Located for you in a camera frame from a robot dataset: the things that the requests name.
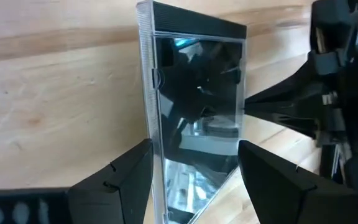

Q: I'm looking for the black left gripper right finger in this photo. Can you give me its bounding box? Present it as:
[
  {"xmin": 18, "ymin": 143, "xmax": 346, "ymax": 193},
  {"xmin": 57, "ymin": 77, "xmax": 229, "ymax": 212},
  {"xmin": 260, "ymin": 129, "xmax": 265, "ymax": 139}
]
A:
[{"xmin": 237, "ymin": 139, "xmax": 358, "ymax": 224}]

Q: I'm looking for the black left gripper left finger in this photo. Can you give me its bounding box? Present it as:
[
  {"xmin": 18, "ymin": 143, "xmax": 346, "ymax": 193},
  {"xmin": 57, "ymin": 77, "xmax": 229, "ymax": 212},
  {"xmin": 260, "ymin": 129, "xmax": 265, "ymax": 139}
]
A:
[{"xmin": 0, "ymin": 139, "xmax": 154, "ymax": 224}]

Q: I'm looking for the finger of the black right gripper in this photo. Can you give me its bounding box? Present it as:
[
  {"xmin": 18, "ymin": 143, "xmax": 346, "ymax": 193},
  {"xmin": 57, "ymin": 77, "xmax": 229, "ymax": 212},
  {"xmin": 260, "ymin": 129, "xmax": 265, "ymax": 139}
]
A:
[
  {"xmin": 244, "ymin": 105, "xmax": 321, "ymax": 138},
  {"xmin": 244, "ymin": 60, "xmax": 319, "ymax": 109}
]

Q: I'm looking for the clear CD jewel case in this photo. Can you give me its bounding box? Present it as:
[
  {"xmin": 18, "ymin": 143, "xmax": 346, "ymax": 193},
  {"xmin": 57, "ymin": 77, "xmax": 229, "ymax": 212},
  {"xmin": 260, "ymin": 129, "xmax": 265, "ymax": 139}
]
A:
[{"xmin": 135, "ymin": 0, "xmax": 247, "ymax": 224}]

